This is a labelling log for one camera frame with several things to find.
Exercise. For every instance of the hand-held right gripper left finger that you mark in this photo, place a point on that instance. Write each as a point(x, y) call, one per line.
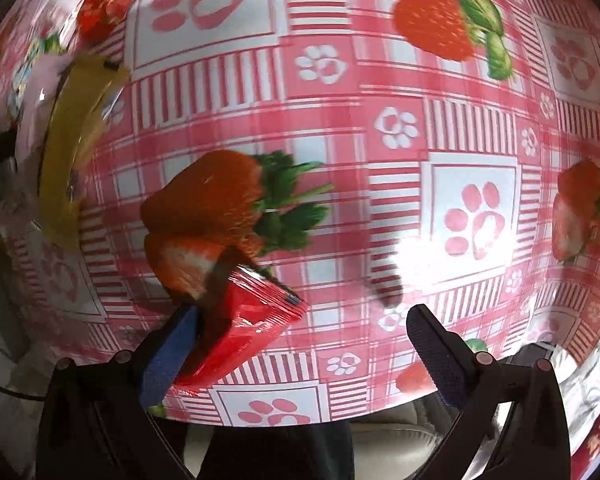
point(171, 360)

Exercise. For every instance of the strawberry printed tablecloth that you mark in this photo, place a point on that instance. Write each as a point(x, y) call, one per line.
point(360, 200)

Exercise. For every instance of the pastel printed snack packet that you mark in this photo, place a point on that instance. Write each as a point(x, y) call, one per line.
point(37, 85)

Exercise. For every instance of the plain red snack packet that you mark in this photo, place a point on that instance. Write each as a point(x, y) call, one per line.
point(245, 330)

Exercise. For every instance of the beige cushion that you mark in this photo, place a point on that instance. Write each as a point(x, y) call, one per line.
point(397, 445)

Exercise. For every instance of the translucent yellow snack packet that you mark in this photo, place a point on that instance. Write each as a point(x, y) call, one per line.
point(72, 160)

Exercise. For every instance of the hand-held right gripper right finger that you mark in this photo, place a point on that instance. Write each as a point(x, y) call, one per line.
point(440, 360)

